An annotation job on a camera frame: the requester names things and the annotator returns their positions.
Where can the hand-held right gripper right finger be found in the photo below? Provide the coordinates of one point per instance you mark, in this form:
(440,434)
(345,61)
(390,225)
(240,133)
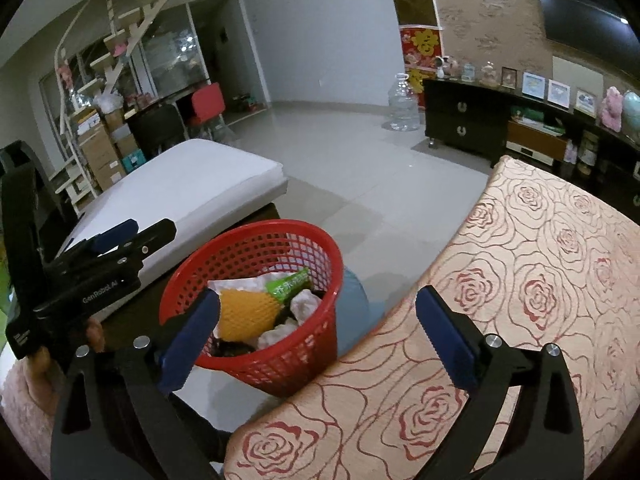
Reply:
(442,340)

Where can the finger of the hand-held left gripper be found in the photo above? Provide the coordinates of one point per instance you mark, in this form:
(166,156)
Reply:
(155,237)
(115,235)

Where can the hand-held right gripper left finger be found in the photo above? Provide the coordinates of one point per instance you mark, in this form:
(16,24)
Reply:
(192,340)

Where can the yellow foam net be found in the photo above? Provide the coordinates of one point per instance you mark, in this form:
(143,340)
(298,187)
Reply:
(250,312)

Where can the red plastic mesh basket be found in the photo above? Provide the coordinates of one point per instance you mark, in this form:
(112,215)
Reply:
(285,362)

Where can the green snack packet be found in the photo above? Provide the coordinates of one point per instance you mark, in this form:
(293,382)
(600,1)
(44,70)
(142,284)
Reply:
(287,287)

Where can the person's left forearm pink sleeve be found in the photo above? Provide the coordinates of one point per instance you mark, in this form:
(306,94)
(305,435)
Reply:
(20,415)

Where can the person's left hand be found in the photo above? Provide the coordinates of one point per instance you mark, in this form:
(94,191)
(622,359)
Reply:
(42,372)

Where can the white cushioned bench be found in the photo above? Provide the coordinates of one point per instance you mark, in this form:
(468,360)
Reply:
(175,185)

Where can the stack of cardboard boxes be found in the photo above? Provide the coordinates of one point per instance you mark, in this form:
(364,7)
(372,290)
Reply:
(102,150)

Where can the light blue round stool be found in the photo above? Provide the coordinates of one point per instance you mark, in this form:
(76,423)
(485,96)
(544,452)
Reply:
(355,310)

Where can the rose print tablecloth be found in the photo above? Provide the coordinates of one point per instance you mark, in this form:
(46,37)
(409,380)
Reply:
(525,285)

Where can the black chair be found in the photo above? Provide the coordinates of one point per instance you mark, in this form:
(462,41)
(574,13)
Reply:
(157,130)

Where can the red chair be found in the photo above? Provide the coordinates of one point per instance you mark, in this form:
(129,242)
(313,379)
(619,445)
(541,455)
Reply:
(206,105)

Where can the orange box in cabinet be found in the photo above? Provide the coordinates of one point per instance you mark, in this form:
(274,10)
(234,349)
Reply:
(535,142)

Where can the white staircase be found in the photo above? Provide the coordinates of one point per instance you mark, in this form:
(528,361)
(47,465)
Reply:
(130,15)

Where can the black low cabinet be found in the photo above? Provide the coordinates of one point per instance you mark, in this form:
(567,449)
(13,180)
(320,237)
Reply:
(450,115)

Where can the clear large water bottle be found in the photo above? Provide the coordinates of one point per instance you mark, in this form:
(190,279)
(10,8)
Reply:
(401,105)

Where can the glass dome figurine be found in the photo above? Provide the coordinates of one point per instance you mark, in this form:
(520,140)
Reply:
(489,74)

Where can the pink plush toy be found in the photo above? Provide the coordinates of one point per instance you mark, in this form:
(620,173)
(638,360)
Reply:
(613,109)

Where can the red flower print poster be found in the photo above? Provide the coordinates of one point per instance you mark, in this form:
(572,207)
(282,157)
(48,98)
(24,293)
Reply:
(422,50)

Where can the pale blue globe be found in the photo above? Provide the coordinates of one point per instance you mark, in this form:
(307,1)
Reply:
(632,112)

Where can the black television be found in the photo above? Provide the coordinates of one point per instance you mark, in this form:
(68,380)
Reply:
(590,5)

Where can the white picture frame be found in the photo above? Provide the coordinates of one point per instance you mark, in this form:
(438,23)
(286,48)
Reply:
(533,85)
(585,102)
(559,94)

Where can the small dark picture frame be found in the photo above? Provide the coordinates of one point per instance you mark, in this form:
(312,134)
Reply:
(509,77)

